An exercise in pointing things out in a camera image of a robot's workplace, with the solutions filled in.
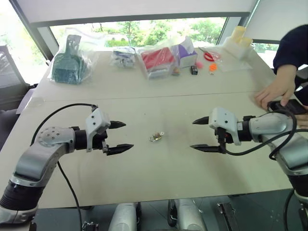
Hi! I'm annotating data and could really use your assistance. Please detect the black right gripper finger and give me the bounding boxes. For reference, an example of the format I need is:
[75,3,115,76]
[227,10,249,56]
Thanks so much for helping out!
[192,116,210,126]
[189,144,222,154]

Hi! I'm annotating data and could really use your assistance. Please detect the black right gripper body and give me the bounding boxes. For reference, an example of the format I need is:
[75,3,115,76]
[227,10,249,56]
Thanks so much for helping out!
[215,128,234,154]

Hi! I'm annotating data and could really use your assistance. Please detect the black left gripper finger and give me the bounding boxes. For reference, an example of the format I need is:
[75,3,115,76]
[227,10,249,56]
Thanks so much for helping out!
[110,120,127,130]
[107,143,134,156]

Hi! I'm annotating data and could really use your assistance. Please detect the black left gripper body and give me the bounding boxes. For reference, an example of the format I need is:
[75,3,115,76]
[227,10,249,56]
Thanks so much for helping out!
[92,131,110,155]

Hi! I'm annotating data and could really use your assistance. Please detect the black smartphone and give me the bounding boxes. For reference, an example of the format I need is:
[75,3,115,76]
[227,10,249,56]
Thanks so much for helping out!
[267,99,308,116]

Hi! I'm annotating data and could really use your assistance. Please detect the person's bare hand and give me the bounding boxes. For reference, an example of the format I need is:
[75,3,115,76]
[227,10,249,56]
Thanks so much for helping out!
[295,114,308,130]
[254,80,296,111]

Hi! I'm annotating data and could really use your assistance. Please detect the clear flat plastic bag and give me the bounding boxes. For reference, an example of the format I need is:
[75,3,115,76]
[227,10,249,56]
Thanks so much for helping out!
[211,50,254,72]

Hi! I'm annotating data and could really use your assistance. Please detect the blue white items bag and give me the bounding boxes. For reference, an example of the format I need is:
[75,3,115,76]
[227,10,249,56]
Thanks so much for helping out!
[110,46,137,70]

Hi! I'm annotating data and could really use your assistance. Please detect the silver rounded robot leg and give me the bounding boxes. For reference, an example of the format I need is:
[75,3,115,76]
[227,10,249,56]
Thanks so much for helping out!
[112,203,138,231]
[173,198,207,231]

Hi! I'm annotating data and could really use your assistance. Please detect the purple white tissue box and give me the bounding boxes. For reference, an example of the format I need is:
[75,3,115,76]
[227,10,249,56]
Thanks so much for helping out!
[177,36,199,68]

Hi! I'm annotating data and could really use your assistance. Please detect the red item in plastic bag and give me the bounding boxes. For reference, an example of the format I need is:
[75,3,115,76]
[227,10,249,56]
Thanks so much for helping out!
[137,45,177,80]

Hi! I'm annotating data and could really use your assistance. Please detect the teal dustpan in plastic bag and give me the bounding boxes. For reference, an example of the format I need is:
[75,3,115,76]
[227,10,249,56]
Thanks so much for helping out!
[49,28,101,85]

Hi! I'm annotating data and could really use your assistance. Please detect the white holder with cream cups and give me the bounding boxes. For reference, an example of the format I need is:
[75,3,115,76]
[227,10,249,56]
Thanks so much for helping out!
[222,26,255,60]

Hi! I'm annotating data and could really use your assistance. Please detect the dark chair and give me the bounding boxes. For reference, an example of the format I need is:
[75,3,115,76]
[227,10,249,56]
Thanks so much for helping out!
[0,45,37,114]

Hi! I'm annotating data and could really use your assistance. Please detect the white roller blind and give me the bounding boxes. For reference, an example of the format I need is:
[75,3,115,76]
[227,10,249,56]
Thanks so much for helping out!
[14,0,257,24]

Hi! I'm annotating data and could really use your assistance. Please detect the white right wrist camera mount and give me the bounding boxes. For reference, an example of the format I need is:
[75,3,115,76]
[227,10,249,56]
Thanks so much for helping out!
[208,107,243,146]

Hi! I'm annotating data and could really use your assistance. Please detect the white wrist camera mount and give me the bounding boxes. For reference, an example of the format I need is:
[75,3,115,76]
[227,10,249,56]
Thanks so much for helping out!
[85,108,112,153]
[208,107,243,146]

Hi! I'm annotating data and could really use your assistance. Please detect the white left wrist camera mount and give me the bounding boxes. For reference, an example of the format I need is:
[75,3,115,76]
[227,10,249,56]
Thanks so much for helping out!
[85,108,112,153]

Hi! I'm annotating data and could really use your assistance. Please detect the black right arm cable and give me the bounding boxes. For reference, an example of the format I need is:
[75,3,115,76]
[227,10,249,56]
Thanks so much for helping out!
[219,101,298,160]

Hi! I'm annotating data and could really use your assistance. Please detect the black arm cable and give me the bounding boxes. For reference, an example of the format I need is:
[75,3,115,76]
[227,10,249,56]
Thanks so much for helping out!
[30,103,98,231]
[219,101,298,160]

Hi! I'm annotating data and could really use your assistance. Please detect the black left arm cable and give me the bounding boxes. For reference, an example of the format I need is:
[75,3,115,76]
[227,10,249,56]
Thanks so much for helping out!
[30,103,98,231]

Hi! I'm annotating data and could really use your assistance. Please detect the red handled scissors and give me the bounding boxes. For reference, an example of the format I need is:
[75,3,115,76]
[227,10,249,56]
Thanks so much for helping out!
[198,47,214,61]

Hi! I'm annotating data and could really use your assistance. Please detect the black metal bracket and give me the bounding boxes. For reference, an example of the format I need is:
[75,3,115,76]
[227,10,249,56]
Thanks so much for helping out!
[216,203,238,231]

